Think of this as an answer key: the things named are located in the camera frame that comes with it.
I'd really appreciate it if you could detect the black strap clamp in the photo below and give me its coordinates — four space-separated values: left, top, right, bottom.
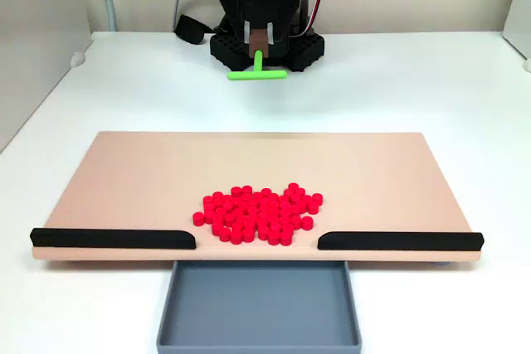
173 14 213 46

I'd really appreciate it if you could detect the green T pusher brown block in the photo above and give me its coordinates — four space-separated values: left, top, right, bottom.
227 28 289 82

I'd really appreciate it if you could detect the beige flat board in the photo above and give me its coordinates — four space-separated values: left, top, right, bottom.
31 130 485 266

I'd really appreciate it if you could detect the black foam barrier strip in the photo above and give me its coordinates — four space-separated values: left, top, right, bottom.
317 230 485 253
29 227 197 252

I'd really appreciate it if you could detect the grey shallow tray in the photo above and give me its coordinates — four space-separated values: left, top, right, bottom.
156 259 363 354

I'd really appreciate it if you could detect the pile of red granules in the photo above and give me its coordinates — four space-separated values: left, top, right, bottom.
192 182 324 247

